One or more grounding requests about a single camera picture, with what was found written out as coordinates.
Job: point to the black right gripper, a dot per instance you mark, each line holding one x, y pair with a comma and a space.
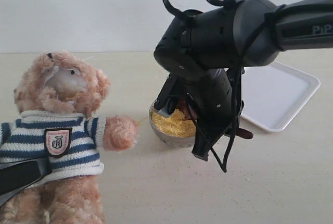
200, 57

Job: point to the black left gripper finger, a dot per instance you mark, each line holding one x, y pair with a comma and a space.
16, 176

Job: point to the dark red wooden spoon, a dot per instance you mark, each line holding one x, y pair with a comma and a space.
190, 114

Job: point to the beige teddy bear striped sweater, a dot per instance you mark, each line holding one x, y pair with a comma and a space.
56, 99

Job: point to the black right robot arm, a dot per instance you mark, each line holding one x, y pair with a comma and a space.
262, 29

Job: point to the yellow millet grains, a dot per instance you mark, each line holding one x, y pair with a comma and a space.
175, 125

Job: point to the metal bowl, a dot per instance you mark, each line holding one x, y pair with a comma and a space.
169, 140

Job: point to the white rectangular plastic tray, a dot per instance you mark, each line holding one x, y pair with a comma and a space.
274, 94

